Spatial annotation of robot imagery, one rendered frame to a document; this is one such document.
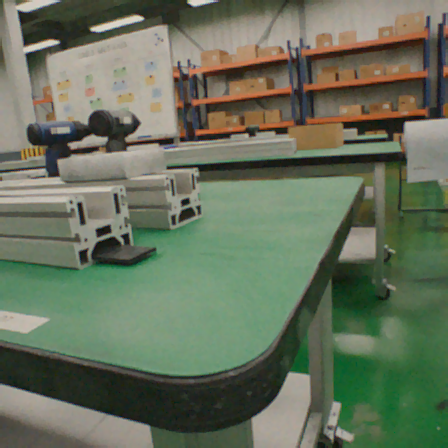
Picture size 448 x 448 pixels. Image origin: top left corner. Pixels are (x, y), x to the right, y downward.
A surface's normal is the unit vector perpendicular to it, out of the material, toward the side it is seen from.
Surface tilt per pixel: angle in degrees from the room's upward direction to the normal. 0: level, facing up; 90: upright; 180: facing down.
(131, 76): 90
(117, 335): 0
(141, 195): 90
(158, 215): 90
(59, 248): 90
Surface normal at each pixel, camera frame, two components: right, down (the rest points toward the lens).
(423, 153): -0.31, 0.47
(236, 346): -0.10, -0.97
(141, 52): -0.40, 0.25
